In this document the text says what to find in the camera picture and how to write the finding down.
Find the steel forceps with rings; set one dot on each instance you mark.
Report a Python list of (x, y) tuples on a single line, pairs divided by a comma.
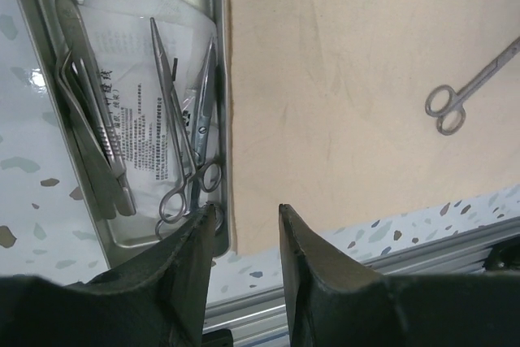
[(183, 155)]

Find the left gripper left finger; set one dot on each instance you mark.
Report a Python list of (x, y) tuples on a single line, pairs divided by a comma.
[(157, 298)]

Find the steel tweezers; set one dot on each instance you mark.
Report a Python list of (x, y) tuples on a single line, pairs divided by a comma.
[(85, 144)]

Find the steel scissors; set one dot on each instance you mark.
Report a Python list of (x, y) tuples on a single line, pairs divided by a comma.
[(456, 99), (209, 173)]

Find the metal instrument tray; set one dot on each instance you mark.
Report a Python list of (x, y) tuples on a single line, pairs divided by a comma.
[(125, 237)]

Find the steel scalpel handle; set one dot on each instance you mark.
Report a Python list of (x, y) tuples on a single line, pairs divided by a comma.
[(76, 37)]

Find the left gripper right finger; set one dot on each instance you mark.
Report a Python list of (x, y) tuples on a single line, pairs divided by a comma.
[(333, 300)]

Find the beige cloth mat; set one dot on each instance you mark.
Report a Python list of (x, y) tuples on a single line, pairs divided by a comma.
[(328, 109)]

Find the white sterile packet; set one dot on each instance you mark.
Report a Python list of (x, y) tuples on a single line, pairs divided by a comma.
[(120, 35)]

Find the aluminium rail frame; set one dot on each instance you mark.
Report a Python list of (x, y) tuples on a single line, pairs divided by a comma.
[(261, 319)]

